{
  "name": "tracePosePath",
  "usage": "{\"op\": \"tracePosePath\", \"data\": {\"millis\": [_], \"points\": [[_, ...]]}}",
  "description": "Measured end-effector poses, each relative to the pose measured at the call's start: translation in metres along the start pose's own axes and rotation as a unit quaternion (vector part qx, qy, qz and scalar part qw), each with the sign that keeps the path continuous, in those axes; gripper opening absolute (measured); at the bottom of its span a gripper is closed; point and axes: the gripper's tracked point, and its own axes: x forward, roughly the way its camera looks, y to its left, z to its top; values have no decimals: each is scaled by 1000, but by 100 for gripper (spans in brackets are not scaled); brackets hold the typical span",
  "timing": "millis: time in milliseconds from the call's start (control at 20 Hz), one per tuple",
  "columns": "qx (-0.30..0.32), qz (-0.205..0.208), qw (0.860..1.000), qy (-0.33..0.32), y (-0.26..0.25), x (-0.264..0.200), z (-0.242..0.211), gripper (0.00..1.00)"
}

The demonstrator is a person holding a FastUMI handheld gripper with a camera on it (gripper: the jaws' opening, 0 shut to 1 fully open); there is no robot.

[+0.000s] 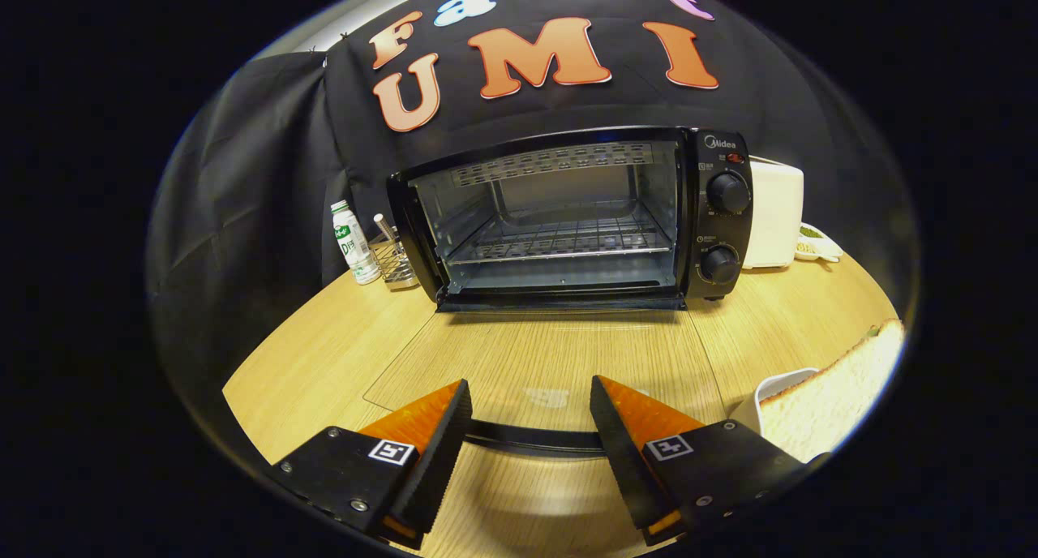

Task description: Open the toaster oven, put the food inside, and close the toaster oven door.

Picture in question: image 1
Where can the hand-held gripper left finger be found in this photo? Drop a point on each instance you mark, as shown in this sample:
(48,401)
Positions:
(438,452)

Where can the black toaster oven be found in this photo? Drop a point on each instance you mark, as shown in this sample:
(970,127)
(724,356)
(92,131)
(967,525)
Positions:
(722,225)

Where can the white dish with grains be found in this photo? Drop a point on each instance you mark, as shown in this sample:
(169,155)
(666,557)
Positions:
(819,246)

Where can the white bread toaster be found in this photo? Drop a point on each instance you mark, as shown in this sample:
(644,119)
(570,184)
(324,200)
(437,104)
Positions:
(774,217)

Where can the bread and lettuce sandwich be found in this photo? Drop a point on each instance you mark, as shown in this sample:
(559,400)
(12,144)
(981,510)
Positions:
(835,396)

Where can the white plate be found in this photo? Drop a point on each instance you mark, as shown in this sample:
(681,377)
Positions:
(770,392)

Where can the white and green bottle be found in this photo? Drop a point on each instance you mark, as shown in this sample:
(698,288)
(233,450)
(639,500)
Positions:
(354,246)

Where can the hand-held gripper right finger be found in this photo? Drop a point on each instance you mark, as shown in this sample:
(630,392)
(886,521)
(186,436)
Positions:
(620,452)

